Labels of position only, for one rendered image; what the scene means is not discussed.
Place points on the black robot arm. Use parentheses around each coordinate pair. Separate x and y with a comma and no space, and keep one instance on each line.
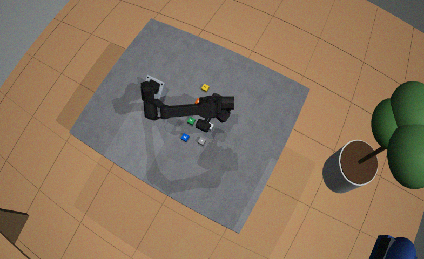
(208,107)

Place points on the blue block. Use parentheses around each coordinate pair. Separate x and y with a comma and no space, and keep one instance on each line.
(184,137)

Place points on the yellow block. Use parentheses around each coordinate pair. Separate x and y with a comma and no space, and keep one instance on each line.
(205,88)

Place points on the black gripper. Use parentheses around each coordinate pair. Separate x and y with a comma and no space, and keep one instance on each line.
(204,125)

